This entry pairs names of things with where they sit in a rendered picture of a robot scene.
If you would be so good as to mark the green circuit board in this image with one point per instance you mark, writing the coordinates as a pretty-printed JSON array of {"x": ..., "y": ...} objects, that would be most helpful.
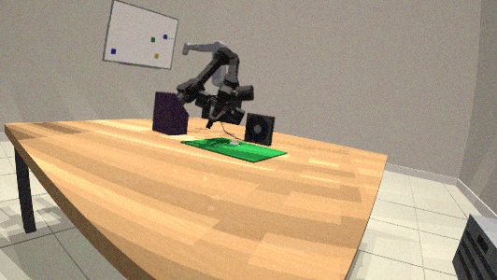
[{"x": 236, "y": 149}]

